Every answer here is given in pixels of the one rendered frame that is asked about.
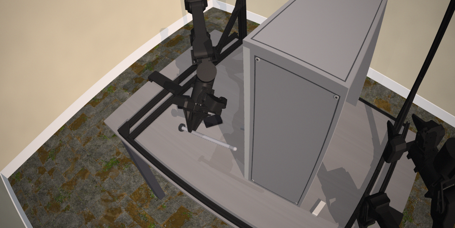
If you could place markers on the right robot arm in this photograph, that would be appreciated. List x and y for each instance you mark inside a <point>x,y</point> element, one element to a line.
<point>203,53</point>

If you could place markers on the beige rectangular block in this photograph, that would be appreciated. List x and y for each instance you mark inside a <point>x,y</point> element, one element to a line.
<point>318,208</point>

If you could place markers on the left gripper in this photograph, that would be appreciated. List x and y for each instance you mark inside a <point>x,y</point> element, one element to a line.
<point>397,146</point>

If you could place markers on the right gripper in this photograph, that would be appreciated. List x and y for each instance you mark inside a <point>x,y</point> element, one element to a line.
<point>198,112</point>

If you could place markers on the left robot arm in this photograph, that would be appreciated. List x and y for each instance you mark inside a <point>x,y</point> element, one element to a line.
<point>437,175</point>

